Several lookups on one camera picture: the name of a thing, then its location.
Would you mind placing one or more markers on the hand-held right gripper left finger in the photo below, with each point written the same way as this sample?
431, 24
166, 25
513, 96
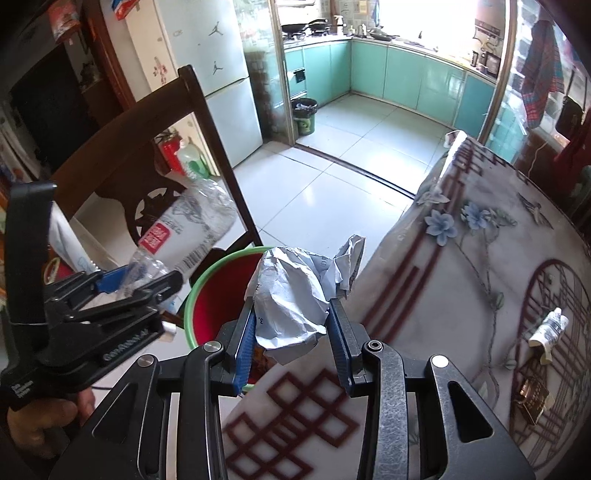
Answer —
244, 350

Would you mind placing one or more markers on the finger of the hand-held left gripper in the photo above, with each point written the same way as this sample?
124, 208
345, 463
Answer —
111, 279
152, 288

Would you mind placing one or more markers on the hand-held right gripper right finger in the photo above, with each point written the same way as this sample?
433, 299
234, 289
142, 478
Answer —
340, 350

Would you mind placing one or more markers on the red bin with green rim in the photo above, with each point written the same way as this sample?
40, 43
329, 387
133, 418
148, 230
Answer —
207, 314

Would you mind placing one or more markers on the clear plastic bottle red label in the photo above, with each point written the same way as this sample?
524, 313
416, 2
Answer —
184, 230

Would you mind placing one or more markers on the white paper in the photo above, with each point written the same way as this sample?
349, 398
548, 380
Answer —
286, 295

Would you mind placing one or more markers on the person's left hand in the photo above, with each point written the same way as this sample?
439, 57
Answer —
41, 420

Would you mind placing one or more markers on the white plastic bag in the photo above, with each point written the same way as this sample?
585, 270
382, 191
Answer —
69, 240

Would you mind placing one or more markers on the white jug green label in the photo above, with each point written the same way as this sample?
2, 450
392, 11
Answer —
189, 161

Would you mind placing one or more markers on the red fire extinguisher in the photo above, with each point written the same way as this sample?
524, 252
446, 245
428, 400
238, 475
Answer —
170, 152

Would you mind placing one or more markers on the dark wooden chair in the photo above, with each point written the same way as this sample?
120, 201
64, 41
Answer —
138, 134

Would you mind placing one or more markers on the dark wooden cabinet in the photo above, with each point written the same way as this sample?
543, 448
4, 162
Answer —
46, 101

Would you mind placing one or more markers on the brown crumpled wrapper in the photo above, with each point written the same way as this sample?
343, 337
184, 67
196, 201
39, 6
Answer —
531, 397

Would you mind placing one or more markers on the rolled white printed wrapper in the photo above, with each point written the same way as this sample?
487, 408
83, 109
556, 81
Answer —
549, 327

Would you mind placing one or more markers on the black green kitchen bin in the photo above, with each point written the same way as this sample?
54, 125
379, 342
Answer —
304, 117

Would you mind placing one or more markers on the glass sliding door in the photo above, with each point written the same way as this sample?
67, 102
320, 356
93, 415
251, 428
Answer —
268, 69

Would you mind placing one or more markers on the white refrigerator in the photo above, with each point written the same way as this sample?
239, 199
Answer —
217, 46

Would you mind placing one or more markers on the red snack package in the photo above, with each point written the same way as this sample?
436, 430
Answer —
62, 18

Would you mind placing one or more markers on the blue red cardboard box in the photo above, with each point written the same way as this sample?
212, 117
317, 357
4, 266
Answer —
124, 7

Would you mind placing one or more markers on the teal kitchen cabinets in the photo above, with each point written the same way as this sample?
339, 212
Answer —
401, 74

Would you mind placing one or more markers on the black wok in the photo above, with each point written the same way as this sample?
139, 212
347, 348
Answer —
294, 26

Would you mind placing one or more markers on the dark red hanging garment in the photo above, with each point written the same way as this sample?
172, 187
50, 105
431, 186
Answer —
575, 157

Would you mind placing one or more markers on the black frying pan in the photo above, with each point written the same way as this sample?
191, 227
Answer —
318, 24

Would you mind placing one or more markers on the white spray bottle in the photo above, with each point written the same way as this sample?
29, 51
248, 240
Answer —
338, 25

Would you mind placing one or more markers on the black hanging bag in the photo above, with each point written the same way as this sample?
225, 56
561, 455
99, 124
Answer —
569, 115

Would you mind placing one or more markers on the plaid hanging cloth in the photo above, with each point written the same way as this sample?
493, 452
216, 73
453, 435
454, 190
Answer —
540, 78

